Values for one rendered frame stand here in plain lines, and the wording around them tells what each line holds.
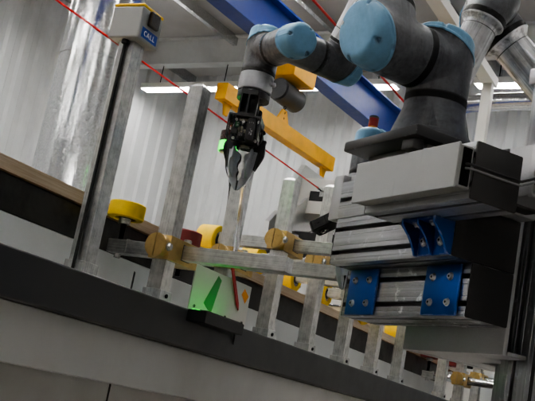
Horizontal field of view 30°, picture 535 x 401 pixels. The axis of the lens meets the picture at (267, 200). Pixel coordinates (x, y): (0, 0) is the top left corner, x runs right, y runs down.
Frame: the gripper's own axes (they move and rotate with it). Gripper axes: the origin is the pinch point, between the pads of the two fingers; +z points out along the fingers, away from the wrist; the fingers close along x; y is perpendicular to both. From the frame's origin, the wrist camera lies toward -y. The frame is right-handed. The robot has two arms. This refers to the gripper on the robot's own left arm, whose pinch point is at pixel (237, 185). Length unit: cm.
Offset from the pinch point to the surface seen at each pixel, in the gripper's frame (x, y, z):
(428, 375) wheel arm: 54, -212, 15
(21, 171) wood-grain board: -37.7, 24.5, 9.9
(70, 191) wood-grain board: -32.4, 10.0, 9.2
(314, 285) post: 15, -63, 9
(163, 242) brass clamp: -10.5, 10.8, 16.6
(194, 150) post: -9.2, 6.6, -4.4
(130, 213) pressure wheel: -21.6, 0.7, 10.0
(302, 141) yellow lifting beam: -56, -544, -174
